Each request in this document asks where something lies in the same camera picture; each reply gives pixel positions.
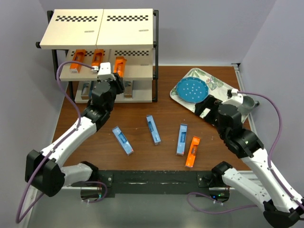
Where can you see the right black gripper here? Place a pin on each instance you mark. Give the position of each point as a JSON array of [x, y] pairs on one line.
[[209, 103]]

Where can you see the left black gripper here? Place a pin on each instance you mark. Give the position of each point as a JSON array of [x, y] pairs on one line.
[[119, 82]]

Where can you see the orange toothpaste box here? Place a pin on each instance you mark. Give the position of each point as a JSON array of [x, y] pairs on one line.
[[78, 56], [119, 66], [97, 57], [192, 152]]

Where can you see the blue toothpaste box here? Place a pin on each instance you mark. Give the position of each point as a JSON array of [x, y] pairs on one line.
[[153, 129], [122, 140], [181, 140]]

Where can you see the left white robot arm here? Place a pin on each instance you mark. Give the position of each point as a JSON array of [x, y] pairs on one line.
[[69, 142]]

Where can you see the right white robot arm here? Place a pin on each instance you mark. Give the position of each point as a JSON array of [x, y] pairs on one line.
[[281, 205]]

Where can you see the beige three-tier shelf rack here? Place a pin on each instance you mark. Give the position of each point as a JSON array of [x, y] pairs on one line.
[[131, 33]]

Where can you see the blue dotted plate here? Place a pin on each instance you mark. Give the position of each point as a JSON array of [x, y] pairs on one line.
[[192, 90]]

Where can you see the floral rectangular serving tray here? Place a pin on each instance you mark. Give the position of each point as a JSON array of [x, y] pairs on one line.
[[217, 88]]

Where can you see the grey ceramic mug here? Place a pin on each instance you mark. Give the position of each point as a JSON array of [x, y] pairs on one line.
[[248, 105]]

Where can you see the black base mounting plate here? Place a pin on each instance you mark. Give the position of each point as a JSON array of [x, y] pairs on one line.
[[155, 182]]

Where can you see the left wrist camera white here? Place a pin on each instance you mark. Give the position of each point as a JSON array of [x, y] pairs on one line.
[[104, 72]]

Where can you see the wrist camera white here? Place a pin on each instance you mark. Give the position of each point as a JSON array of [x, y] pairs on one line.
[[104, 72], [234, 98]]

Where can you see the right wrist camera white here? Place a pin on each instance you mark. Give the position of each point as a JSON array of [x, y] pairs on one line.
[[234, 98]]

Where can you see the aluminium frame rail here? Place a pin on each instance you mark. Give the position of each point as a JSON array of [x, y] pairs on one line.
[[50, 179]]

